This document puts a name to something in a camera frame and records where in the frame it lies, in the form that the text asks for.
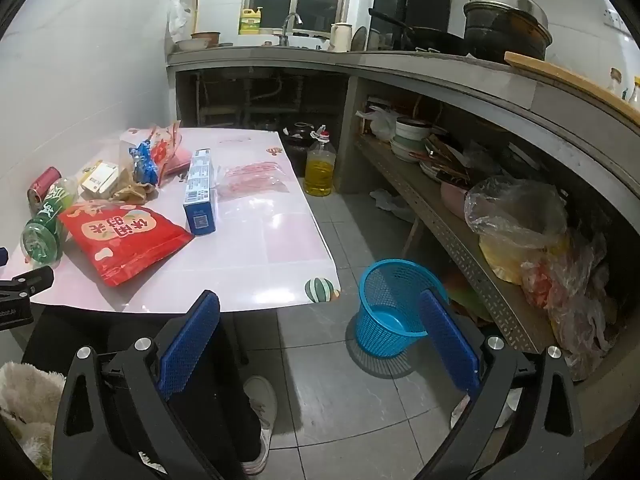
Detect black wok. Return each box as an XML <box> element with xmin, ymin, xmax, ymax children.
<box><xmin>369</xmin><ymin>7</ymin><xmax>468</xmax><ymax>56</ymax></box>

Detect hanging clear plastic bag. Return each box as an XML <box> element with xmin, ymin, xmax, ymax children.
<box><xmin>167</xmin><ymin>0</ymin><xmax>193</xmax><ymax>43</ymax></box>

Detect red orange clear bag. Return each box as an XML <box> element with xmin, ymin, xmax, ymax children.
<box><xmin>147</xmin><ymin>121</ymin><xmax>183</xmax><ymax>181</ymax></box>

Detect clear bag yellow contents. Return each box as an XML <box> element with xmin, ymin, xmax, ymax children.
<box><xmin>464</xmin><ymin>176</ymin><xmax>571</xmax><ymax>286</ymax></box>

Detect white sink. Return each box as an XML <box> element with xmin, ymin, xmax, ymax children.
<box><xmin>260</xmin><ymin>34</ymin><xmax>332</xmax><ymax>52</ymax></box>

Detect concrete counter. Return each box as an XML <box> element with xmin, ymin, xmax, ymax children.
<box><xmin>165</xmin><ymin>45</ymin><xmax>640</xmax><ymax>201</ymax></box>

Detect clear bag red contents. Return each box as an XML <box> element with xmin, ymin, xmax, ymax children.
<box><xmin>520</xmin><ymin>232</ymin><xmax>613</xmax><ymax>378</ymax></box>

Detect white crumpled paper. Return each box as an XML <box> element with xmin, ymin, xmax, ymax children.
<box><xmin>370</xmin><ymin>187</ymin><xmax>417</xmax><ymax>224</ymax></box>

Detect red snack bag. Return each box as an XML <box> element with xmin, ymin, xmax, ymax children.
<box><xmin>57</xmin><ymin>200</ymin><xmax>195</xmax><ymax>288</ymax></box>

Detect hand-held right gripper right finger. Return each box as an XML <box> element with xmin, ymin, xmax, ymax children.
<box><xmin>415</xmin><ymin>289</ymin><xmax>586</xmax><ymax>480</ymax></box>

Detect perforated metal shelf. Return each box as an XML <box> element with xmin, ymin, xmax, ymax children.
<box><xmin>355</xmin><ymin>135</ymin><xmax>556</xmax><ymax>356</ymax></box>

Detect green plastic basin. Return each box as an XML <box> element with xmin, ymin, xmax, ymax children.
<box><xmin>442</xmin><ymin>272</ymin><xmax>493</xmax><ymax>323</ymax></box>

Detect large black pot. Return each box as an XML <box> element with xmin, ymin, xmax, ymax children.
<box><xmin>462</xmin><ymin>0</ymin><xmax>553</xmax><ymax>63</ymax></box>

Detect stack of dishes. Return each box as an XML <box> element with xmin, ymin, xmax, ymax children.
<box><xmin>420</xmin><ymin>135</ymin><xmax>473</xmax><ymax>186</ymax></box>

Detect white plastic bag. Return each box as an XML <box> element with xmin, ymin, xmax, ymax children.
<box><xmin>356</xmin><ymin>106</ymin><xmax>401</xmax><ymax>142</ymax></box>

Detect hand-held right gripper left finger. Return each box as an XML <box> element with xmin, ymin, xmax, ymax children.
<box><xmin>52</xmin><ymin>289</ymin><xmax>223</xmax><ymax>480</ymax></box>

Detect stack of bowls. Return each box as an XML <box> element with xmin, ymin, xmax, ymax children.
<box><xmin>390</xmin><ymin>117</ymin><xmax>434</xmax><ymax>163</ymax></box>

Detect long blue box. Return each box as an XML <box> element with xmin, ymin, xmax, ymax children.
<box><xmin>182</xmin><ymin>148</ymin><xmax>218</xmax><ymax>236</ymax></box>

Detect metal faucet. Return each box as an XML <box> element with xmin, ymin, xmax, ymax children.
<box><xmin>279</xmin><ymin>12</ymin><xmax>304</xmax><ymax>47</ymax></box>

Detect blue plastic basket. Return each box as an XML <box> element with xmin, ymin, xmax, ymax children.
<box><xmin>354</xmin><ymin>259</ymin><xmax>450</xmax><ymax>358</ymax></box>

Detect clear bag pink contents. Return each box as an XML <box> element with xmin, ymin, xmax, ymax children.
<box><xmin>216</xmin><ymin>161</ymin><xmax>291</xmax><ymax>202</ymax></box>

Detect pink bowl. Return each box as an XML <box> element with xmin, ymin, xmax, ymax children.
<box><xmin>440</xmin><ymin>180</ymin><xmax>472</xmax><ymax>219</ymax></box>

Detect pink paper packet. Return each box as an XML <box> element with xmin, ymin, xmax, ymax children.
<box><xmin>165</xmin><ymin>152</ymin><xmax>193</xmax><ymax>177</ymax></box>

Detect blue wrapper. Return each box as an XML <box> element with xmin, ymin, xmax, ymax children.
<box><xmin>129</xmin><ymin>141</ymin><xmax>161</xmax><ymax>187</ymax></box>

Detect person's white shoe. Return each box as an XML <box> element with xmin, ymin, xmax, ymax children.
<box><xmin>242</xmin><ymin>376</ymin><xmax>279</xmax><ymax>476</ymax></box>

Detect crumpled brown paper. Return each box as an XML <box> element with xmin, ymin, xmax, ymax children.
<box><xmin>111</xmin><ymin>167</ymin><xmax>158</xmax><ymax>206</ymax></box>

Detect white pitcher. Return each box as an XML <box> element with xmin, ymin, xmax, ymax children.
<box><xmin>330</xmin><ymin>22</ymin><xmax>352</xmax><ymax>52</ymax></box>

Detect yellow detergent bottle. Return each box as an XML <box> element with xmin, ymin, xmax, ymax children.
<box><xmin>239</xmin><ymin>6</ymin><xmax>264</xmax><ymax>36</ymax></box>

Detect dark ceramic jar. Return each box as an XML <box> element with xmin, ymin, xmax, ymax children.
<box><xmin>282</xmin><ymin>121</ymin><xmax>316</xmax><ymax>177</ymax></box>

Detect yellow white box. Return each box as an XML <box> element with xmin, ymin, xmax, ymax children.
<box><xmin>80</xmin><ymin>160</ymin><xmax>121</xmax><ymax>200</ymax></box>

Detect cooking oil bottle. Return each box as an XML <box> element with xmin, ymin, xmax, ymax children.
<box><xmin>304</xmin><ymin>127</ymin><xmax>336</xmax><ymax>197</ymax></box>

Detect green plastic bottle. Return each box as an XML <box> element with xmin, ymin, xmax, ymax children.
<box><xmin>20</xmin><ymin>177</ymin><xmax>81</xmax><ymax>267</ymax></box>

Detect wooden cutting board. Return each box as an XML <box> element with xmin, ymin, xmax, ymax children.
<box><xmin>504</xmin><ymin>51</ymin><xmax>640</xmax><ymax>126</ymax></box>

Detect red drink can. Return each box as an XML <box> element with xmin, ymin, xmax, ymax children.
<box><xmin>27</xmin><ymin>166</ymin><xmax>63</xmax><ymax>211</ymax></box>

